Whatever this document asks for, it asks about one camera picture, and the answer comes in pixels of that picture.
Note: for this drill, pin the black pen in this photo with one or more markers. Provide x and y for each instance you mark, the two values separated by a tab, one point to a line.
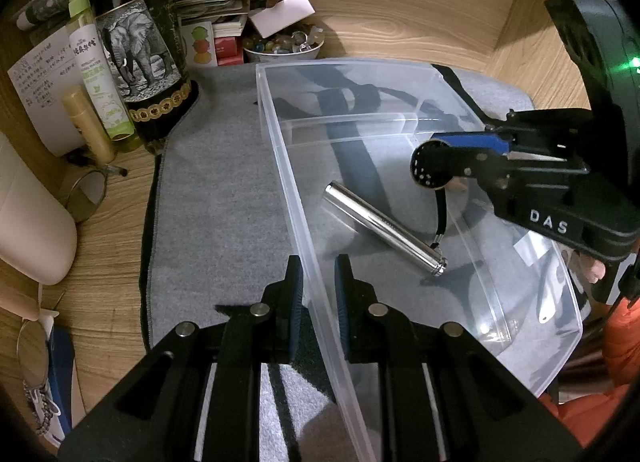
117	171

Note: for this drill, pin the fruit print card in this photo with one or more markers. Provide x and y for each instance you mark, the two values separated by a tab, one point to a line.
200	45

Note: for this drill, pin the green spray bottle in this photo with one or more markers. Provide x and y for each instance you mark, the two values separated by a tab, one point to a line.
95	62

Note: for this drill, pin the clear plastic storage box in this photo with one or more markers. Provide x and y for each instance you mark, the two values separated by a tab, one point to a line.
280	107

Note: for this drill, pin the bowl of glass beads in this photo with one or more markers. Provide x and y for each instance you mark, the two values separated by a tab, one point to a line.
280	55

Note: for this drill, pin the dark elephant label wine bottle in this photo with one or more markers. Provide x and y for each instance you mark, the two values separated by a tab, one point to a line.
140	57

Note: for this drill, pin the grey felt mat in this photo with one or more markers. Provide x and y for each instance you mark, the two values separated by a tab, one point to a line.
215	192

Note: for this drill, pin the white handwritten note paper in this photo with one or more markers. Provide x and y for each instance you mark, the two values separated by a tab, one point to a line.
40	77

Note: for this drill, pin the white card box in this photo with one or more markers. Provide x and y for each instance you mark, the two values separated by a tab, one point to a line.
280	17

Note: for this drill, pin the round metal mirror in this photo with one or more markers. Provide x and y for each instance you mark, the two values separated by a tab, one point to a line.
75	207

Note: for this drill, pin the silver metal flashlight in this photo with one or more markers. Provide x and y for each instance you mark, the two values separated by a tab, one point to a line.
380	229

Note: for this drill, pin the red small box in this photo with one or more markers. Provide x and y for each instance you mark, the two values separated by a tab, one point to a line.
227	48

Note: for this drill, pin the blue book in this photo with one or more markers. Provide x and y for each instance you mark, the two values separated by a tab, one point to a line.
62	372

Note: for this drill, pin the rolled printed paper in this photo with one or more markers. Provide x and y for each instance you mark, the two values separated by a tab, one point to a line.
40	10

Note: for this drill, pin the stack of printed papers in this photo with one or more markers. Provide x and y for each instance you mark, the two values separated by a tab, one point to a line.
210	2

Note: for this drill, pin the beige lip balm tube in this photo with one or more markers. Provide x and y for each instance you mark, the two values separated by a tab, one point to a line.
87	122

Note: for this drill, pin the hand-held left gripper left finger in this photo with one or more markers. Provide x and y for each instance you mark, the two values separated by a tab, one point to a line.
295	288

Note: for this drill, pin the person's right hand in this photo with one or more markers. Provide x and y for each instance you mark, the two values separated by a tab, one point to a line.
595	269

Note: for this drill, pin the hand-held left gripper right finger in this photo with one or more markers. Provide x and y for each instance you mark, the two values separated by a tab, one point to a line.
343	292

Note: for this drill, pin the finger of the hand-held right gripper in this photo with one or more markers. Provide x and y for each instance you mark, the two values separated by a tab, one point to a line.
492	170
480	140

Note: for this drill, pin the cream white rounded case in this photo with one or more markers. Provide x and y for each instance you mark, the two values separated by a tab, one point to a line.
30	222

